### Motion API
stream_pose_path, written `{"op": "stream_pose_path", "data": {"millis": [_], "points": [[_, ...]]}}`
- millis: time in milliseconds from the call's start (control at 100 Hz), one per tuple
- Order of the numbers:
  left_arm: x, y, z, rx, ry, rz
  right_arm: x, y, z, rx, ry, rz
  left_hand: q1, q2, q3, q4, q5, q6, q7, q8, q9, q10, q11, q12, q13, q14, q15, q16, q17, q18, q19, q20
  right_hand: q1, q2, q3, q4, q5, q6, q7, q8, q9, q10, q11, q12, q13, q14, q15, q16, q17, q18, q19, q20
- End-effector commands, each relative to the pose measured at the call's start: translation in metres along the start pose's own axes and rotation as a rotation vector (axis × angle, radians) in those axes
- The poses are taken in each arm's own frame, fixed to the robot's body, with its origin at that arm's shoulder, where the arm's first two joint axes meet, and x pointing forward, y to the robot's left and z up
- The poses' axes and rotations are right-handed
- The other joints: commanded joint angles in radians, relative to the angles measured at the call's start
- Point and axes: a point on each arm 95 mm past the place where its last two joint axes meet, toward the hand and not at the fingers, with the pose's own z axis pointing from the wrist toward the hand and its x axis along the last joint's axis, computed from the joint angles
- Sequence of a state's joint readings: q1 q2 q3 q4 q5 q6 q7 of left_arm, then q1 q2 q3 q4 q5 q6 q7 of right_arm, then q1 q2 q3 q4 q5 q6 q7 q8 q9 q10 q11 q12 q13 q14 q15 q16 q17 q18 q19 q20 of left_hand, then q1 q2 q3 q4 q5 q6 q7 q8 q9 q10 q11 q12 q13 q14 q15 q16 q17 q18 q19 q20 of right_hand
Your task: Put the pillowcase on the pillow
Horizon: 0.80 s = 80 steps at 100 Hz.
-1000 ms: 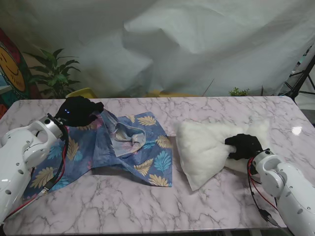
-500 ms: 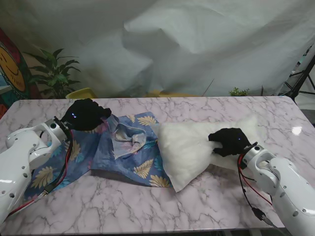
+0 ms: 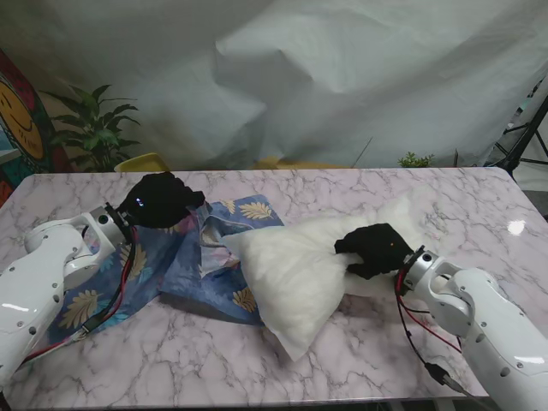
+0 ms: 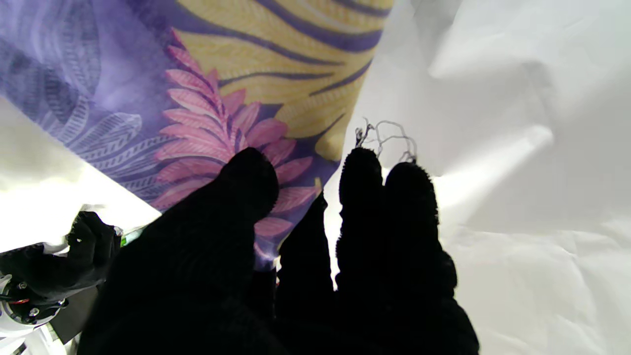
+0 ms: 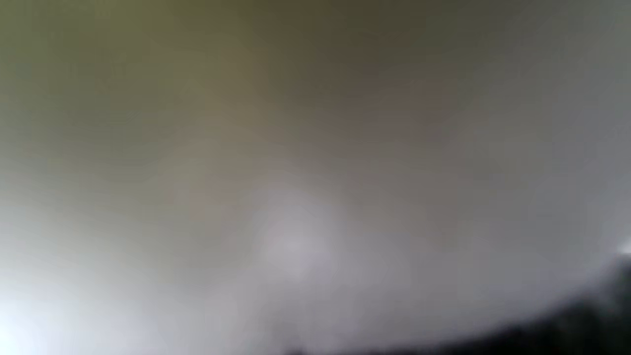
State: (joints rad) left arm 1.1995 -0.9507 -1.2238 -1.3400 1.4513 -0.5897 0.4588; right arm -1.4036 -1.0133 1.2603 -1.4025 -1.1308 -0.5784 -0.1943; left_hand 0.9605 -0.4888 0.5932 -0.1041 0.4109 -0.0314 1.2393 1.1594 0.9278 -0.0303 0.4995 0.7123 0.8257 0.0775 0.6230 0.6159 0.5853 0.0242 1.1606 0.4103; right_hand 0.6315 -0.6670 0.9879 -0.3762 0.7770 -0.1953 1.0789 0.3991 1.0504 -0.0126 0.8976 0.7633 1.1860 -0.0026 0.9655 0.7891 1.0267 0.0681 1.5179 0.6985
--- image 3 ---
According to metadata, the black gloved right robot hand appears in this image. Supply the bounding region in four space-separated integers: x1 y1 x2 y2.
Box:
333 222 417 282

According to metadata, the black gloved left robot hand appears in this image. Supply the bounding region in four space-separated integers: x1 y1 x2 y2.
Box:
117 171 206 229

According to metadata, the blue leaf print pillowcase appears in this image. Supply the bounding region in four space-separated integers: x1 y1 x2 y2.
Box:
45 194 287 346

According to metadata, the white pillow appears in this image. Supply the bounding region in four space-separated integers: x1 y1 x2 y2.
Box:
220 194 429 363

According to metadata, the yellow plastic chair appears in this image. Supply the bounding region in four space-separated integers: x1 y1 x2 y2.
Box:
113 152 169 173

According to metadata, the small green plant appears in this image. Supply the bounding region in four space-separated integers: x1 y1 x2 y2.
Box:
396 151 436 169

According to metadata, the large green potted plant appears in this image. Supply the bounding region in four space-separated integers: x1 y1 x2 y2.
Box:
42 84 142 173

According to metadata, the thin brown stick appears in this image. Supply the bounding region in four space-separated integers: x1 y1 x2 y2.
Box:
351 136 373 168

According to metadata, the mustard yellow fabric item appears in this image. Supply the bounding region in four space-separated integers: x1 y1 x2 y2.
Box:
252 156 343 169

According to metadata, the colourful smiley painted board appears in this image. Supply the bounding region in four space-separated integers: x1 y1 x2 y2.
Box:
0 46 72 206

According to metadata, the black tripod stand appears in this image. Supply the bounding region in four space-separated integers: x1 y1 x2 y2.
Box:
491 76 548 176

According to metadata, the white backdrop sheet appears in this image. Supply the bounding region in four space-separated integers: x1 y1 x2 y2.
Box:
0 0 548 170

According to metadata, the red black right arm cable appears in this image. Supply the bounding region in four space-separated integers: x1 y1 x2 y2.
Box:
393 273 468 393

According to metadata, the red black arm cable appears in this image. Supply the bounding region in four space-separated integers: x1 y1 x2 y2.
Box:
393 273 468 393
16 226 140 365

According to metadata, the red black left arm cable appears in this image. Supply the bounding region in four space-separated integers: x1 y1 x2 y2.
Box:
16 226 140 365

